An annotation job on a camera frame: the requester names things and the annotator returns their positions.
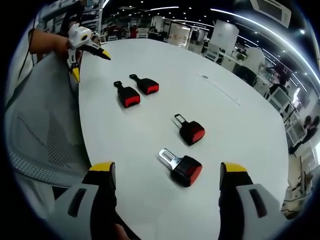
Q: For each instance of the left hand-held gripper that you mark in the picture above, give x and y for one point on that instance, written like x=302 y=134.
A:
x=80 y=36

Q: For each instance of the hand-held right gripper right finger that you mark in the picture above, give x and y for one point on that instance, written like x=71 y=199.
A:
x=240 y=200

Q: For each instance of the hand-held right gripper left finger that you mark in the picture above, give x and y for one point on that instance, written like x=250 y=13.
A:
x=100 y=200

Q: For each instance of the black red seat belt buckle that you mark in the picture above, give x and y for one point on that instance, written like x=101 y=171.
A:
x=128 y=96
x=147 y=85

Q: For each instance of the metal seat belt tongue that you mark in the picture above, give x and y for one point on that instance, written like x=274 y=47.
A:
x=192 y=131
x=185 y=171

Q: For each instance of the person's left forearm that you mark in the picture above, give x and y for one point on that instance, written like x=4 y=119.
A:
x=47 y=43

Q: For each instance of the person's body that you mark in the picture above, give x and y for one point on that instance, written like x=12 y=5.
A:
x=72 y=15

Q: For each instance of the grey mesh office chair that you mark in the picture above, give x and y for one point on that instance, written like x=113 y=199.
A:
x=42 y=120

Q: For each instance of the white office chair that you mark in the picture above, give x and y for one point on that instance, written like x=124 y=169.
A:
x=252 y=63

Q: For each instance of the white square pillar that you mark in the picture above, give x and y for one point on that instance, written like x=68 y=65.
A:
x=223 y=36

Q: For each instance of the ceiling air conditioner unit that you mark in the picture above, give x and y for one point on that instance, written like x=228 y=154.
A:
x=272 y=11

